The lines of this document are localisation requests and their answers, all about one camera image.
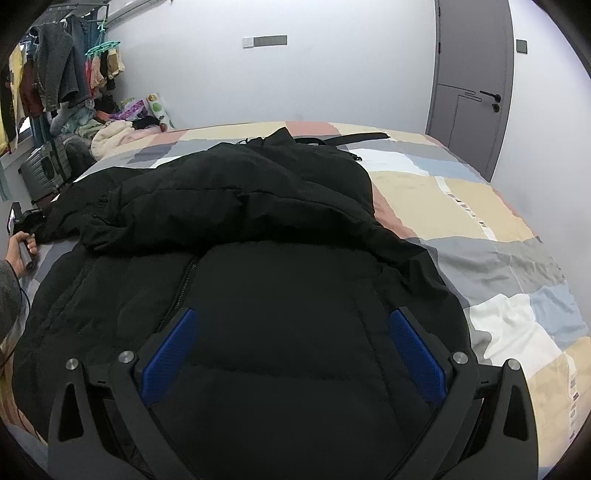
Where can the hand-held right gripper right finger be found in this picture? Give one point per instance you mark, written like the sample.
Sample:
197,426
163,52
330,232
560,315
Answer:
418,356

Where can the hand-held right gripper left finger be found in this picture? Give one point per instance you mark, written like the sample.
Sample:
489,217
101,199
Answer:
168,356

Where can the black puffer jacket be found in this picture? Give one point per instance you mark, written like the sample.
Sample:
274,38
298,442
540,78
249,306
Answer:
277,221

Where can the person's left forearm grey sleeve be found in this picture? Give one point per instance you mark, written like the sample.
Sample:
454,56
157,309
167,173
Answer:
8,295

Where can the person's left hand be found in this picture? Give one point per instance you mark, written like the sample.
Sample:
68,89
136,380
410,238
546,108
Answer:
14,254

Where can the grey suitcase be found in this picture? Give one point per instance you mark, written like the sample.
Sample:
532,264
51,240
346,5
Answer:
44,168

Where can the cream fluffy blanket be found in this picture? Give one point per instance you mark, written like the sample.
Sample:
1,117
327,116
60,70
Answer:
111,138

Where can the yellow hanging garment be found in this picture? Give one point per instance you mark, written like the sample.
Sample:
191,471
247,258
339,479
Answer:
16,97

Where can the bed with patchwork blanket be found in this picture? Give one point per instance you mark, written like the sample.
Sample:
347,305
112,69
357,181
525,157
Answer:
485,217

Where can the dark grey hanging jacket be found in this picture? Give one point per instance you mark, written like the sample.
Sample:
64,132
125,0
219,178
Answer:
57,64

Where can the green clip hanger with laundry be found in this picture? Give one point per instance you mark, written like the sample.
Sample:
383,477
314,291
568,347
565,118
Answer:
107,62

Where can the grey door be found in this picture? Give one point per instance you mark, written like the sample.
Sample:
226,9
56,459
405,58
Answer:
471,69

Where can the grey wall switch panel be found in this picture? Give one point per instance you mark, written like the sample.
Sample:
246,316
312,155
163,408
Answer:
265,41

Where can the grey wall switch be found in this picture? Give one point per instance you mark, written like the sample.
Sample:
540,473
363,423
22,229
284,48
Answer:
521,46

